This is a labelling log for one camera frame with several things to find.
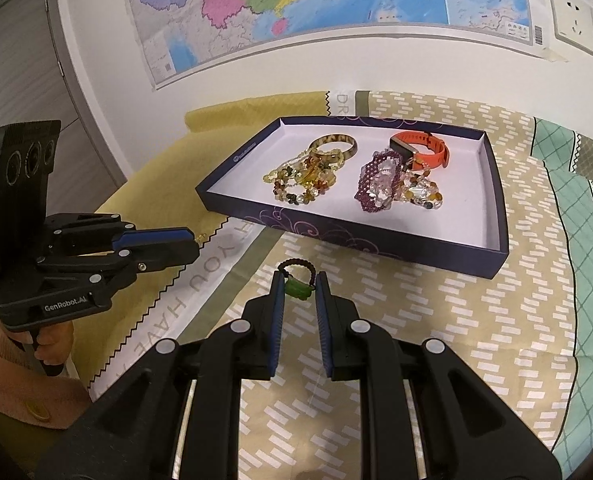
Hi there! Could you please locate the person's left hand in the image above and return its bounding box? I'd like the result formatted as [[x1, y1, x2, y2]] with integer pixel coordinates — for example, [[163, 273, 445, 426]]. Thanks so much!
[[26, 321, 75, 379]]

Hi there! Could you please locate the clear crystal bracelet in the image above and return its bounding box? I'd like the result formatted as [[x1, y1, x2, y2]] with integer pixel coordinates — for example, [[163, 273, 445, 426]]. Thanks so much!
[[369, 157, 403, 197]]

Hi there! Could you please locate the dark purple jewelry box tray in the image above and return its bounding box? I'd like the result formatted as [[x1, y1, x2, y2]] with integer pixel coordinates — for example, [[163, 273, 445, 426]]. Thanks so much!
[[195, 115, 510, 281]]

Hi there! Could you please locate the yellow cloth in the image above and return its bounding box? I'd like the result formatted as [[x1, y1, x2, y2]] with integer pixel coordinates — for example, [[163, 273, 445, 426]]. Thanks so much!
[[71, 92, 328, 387]]

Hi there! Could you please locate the orange strap watch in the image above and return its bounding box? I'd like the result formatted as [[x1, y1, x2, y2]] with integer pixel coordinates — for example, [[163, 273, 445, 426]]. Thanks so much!
[[388, 130, 451, 171]]

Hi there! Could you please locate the person's left forearm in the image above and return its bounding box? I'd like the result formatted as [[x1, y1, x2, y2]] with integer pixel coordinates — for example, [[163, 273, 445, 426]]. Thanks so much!
[[0, 327, 90, 433]]

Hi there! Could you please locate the mixed stone bead bracelet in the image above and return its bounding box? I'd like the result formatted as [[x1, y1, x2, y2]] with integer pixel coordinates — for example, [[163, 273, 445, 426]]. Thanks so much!
[[399, 170, 447, 211]]

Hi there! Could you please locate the grey brown door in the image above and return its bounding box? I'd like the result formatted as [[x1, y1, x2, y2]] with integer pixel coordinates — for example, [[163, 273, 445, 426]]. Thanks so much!
[[0, 0, 128, 202]]

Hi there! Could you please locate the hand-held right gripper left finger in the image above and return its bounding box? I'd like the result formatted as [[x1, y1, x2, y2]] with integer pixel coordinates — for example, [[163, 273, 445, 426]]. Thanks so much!
[[36, 270, 284, 480]]

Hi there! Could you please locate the white wall socket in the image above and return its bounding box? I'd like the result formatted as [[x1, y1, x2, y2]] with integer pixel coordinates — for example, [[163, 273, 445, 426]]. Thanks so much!
[[548, 0, 593, 54]]

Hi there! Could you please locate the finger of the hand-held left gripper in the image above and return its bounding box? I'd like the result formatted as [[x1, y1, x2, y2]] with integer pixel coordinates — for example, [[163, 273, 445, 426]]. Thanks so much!
[[37, 243, 200, 288], [46, 212, 198, 255]]

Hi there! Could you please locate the tortoiseshell bangle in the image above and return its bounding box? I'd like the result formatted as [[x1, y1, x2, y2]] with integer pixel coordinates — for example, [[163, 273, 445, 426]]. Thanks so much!
[[308, 133, 360, 166]]

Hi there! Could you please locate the yellow bead bracelet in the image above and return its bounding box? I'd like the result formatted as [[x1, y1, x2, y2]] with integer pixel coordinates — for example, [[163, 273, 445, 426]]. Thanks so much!
[[262, 150, 340, 197]]

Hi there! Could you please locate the beige patterned blanket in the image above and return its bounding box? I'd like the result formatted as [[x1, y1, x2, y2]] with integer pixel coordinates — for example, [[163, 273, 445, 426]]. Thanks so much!
[[89, 88, 593, 480]]

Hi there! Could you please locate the olive green garment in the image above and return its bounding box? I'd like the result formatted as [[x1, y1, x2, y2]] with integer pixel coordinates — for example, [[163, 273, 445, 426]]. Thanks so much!
[[0, 400, 80, 480]]

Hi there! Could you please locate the beige tape strip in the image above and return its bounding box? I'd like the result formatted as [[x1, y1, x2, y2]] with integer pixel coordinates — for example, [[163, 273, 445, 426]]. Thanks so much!
[[540, 44, 570, 64]]

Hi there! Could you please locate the purple beaded bracelet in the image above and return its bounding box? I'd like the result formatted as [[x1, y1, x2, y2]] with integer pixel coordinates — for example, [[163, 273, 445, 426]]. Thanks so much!
[[357, 152, 408, 214]]

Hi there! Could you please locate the multicolour chip bead bracelet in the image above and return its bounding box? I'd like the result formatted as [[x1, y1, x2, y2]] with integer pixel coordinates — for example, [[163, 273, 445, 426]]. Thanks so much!
[[273, 185, 323, 206]]

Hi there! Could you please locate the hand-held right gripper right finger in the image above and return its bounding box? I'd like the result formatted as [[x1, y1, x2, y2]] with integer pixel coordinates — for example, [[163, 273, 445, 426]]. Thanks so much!
[[315, 270, 562, 480]]

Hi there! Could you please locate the black cord bracelet green pendant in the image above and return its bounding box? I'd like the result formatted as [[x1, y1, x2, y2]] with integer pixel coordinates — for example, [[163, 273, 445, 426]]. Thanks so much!
[[276, 258, 318, 301]]

